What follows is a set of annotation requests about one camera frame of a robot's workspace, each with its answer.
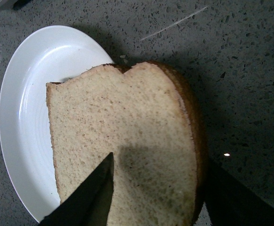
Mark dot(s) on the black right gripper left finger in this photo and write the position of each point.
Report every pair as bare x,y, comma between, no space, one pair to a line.
89,204

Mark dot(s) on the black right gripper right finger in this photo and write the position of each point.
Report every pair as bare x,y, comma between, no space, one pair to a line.
230,203

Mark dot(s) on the brown bread slice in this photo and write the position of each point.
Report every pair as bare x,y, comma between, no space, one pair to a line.
149,118

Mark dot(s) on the white round plate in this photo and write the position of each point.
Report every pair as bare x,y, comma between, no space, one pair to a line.
50,54

